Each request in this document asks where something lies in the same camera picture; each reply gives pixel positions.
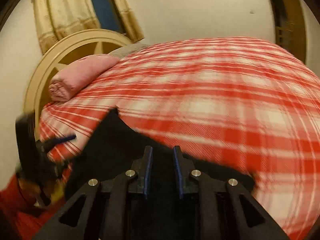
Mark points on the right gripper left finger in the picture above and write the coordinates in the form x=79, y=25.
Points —
x=97, y=210

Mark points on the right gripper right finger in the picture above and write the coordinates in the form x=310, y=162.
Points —
x=227, y=209

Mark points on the black pants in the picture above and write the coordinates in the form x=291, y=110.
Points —
x=112, y=149

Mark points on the pink folded blanket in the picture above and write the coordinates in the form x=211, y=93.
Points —
x=78, y=74

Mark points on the red plaid bed sheet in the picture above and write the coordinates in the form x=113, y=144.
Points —
x=238, y=101

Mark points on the cream wooden headboard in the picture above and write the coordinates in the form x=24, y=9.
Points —
x=66, y=51

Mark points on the grey striped pillow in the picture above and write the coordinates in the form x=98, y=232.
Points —
x=127, y=50

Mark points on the beige curtain left panel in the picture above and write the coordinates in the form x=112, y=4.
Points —
x=57, y=19

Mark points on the beige curtain panel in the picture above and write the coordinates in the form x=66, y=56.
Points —
x=57, y=19
x=130, y=23

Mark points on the window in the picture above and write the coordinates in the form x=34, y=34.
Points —
x=108, y=15

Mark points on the beige curtain right panel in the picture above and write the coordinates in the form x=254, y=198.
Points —
x=130, y=23

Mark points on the brown wooden door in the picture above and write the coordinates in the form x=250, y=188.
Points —
x=290, y=27

